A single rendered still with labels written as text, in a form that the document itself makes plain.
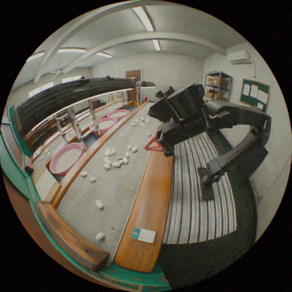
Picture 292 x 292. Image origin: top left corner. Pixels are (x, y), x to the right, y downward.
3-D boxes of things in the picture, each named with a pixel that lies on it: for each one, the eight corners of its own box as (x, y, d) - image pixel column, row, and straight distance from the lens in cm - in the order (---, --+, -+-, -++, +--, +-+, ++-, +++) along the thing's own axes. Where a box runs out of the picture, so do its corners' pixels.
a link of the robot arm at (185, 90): (167, 101, 17) (218, 73, 20) (167, 96, 26) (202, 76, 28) (192, 143, 22) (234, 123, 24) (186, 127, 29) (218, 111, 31)
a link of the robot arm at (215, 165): (206, 177, 40) (267, 127, 43) (203, 164, 43) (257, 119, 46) (212, 181, 45) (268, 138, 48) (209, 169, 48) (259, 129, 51)
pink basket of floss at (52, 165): (88, 148, 73) (84, 138, 68) (88, 176, 53) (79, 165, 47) (61, 158, 84) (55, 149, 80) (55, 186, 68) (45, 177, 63)
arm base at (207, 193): (211, 194, 41) (223, 194, 45) (202, 159, 51) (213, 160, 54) (201, 200, 47) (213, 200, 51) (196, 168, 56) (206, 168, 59)
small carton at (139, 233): (155, 231, 29) (155, 232, 27) (152, 241, 30) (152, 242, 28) (134, 226, 29) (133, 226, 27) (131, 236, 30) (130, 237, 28)
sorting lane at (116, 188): (165, 104, 166) (165, 104, 166) (114, 260, 39) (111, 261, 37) (149, 103, 170) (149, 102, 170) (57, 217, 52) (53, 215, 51)
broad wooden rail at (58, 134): (118, 109, 199) (117, 101, 195) (40, 177, 116) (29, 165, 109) (114, 109, 205) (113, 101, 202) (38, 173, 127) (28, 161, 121)
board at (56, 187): (61, 186, 48) (60, 184, 47) (48, 210, 51) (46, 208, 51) (44, 164, 77) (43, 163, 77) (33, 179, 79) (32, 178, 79)
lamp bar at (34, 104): (135, 88, 64) (135, 77, 64) (21, 141, 23) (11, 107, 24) (125, 88, 67) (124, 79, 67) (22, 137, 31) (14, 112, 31)
